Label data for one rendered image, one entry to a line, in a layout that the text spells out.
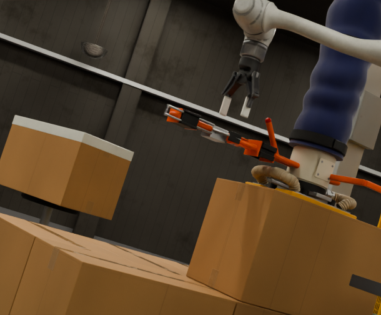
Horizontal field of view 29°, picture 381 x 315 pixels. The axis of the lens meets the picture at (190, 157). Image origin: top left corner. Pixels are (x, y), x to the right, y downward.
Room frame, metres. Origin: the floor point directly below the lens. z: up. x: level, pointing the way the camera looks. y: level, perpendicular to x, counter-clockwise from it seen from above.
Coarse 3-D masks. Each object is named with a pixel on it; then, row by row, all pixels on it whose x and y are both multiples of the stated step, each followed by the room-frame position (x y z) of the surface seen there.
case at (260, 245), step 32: (224, 192) 2.77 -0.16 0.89; (256, 192) 2.58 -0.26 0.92; (224, 224) 2.71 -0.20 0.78; (256, 224) 2.53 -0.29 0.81; (288, 224) 2.54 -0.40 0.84; (320, 224) 2.60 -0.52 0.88; (352, 224) 2.67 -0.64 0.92; (192, 256) 2.84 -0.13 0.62; (224, 256) 2.65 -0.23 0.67; (256, 256) 2.50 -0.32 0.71; (288, 256) 2.56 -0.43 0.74; (320, 256) 2.62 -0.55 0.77; (352, 256) 2.69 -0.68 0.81; (224, 288) 2.59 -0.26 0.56; (256, 288) 2.51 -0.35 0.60; (288, 288) 2.58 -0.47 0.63; (320, 288) 2.64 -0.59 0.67; (352, 288) 2.71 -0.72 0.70
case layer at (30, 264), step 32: (0, 224) 2.79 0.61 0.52; (32, 224) 2.96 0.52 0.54; (0, 256) 2.70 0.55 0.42; (32, 256) 2.46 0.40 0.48; (64, 256) 2.26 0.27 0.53; (96, 256) 2.46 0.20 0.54; (128, 256) 2.90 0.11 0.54; (0, 288) 2.61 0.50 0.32; (32, 288) 2.39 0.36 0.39; (64, 288) 2.20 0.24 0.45; (96, 288) 2.19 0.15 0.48; (128, 288) 2.25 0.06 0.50; (160, 288) 2.31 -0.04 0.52; (192, 288) 2.42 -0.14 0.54
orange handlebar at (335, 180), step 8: (176, 112) 2.44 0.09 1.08; (208, 128) 2.50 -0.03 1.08; (232, 144) 2.60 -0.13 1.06; (240, 144) 2.58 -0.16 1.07; (248, 144) 2.59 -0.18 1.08; (280, 160) 2.68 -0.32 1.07; (288, 160) 2.70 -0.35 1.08; (336, 176) 2.71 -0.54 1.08; (344, 176) 2.67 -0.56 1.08; (336, 184) 2.84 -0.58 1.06; (360, 184) 2.60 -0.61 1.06; (368, 184) 2.59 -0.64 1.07; (376, 184) 2.61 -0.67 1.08
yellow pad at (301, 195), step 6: (288, 192) 2.60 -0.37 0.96; (294, 192) 2.59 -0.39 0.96; (306, 192) 2.66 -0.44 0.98; (300, 198) 2.60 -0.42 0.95; (306, 198) 2.62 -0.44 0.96; (312, 198) 2.65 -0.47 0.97; (318, 204) 2.65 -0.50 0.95; (324, 204) 2.67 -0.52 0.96; (330, 204) 2.73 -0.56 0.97; (336, 210) 2.70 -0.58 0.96; (342, 210) 2.73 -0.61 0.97; (354, 216) 2.75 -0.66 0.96
